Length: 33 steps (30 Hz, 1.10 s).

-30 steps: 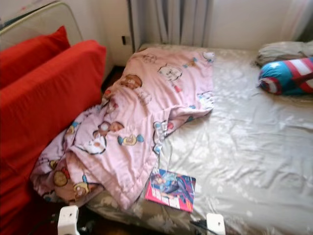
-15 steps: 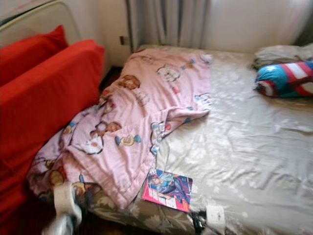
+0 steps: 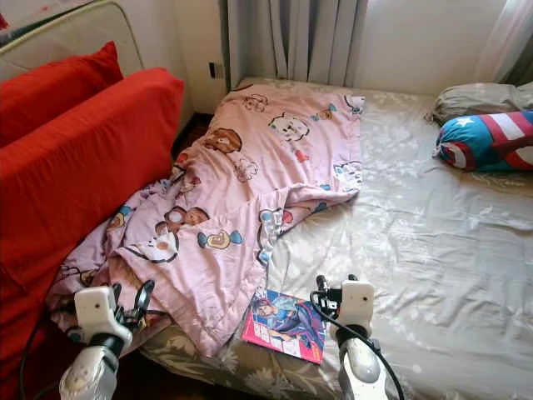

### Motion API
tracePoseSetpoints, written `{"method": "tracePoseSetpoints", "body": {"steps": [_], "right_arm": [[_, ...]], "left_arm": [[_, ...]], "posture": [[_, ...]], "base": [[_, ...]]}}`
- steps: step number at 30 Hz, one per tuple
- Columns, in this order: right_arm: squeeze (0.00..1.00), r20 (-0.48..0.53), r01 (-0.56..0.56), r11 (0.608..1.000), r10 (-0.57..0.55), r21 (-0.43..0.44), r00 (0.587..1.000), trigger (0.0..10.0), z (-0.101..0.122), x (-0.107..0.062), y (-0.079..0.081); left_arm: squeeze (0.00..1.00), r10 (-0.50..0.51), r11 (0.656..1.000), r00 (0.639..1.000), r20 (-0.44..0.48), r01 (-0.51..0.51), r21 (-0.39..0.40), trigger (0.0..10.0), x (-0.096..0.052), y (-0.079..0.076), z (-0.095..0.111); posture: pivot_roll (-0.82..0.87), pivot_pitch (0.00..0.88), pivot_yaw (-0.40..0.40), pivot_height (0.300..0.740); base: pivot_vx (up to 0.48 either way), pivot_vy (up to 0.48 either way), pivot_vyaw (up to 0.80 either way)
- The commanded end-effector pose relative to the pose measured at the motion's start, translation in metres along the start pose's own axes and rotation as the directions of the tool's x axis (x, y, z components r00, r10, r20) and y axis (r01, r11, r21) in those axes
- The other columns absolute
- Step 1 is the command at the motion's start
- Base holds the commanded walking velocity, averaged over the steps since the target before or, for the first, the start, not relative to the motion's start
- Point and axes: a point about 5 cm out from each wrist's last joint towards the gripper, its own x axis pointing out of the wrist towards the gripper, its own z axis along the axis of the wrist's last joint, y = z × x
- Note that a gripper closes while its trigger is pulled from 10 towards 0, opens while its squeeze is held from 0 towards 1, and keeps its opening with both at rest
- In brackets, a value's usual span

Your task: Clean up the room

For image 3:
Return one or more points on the bed with grey floral sheet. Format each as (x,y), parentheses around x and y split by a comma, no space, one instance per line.
(425,242)

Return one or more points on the colourful anime cover book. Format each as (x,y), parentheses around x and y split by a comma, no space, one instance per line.
(283,327)

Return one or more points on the blue red star shield cushion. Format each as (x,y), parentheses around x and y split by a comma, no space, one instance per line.
(483,142)

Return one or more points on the red tassel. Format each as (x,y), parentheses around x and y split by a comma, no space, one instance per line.
(3,21)

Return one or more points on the grey quilted mattress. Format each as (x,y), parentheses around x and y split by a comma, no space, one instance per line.
(83,33)

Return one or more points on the large red cushion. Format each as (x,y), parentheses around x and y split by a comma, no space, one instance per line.
(67,192)
(50,92)

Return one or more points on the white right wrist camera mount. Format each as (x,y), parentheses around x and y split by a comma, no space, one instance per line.
(356,302)

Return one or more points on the dark wall socket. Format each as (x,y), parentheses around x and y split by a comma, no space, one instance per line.
(216,71)

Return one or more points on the grey curtain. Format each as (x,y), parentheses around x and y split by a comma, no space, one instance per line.
(300,37)

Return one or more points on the white sheer curtain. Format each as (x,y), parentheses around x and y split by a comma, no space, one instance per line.
(508,42)

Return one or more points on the pink cartoon print blanket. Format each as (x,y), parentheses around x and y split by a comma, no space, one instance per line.
(250,187)

